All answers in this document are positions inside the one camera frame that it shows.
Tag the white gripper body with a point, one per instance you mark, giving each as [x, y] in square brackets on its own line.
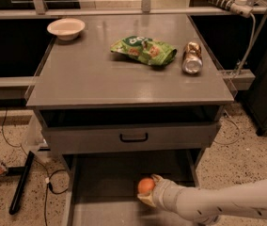
[165, 192]

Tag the green chip bag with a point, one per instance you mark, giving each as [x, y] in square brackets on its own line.
[145, 50]

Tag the orange fruit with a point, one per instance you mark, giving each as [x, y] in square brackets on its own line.
[145, 185]

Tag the open grey middle drawer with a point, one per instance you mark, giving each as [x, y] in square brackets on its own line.
[103, 188]

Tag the black floor stand bar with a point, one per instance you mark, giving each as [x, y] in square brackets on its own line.
[15, 204]

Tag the striped tube with white cap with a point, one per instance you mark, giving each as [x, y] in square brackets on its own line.
[239, 7]

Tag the crushed silver soda can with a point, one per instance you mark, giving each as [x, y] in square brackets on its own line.
[192, 58]

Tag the white paper bowl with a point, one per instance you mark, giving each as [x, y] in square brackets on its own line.
[67, 28]

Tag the grey drawer cabinet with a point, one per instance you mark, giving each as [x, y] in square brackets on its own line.
[84, 73]

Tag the black drawer handle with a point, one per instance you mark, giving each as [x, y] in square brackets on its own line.
[127, 138]

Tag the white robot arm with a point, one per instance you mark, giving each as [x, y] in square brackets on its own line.
[201, 205]

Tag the grey upper drawer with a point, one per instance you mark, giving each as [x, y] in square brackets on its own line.
[130, 129]

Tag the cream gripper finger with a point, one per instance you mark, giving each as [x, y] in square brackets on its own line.
[146, 198]
[156, 178]

